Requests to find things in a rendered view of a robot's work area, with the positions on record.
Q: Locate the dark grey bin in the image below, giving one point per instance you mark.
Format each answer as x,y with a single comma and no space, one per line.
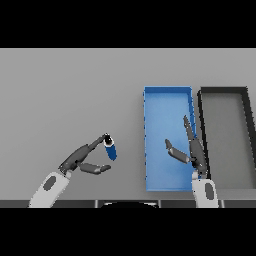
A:
226,136

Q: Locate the blue pipe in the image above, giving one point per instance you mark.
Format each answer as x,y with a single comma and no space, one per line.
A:
110,149

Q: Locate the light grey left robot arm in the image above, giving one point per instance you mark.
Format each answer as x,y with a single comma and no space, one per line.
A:
48,190

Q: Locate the blue bin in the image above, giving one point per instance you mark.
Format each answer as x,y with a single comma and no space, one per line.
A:
168,138

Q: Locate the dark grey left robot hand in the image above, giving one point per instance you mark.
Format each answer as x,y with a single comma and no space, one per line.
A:
77,158

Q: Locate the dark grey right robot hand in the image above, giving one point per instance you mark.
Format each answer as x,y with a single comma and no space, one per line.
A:
196,153

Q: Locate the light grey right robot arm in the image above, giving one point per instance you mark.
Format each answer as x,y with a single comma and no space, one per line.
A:
206,193

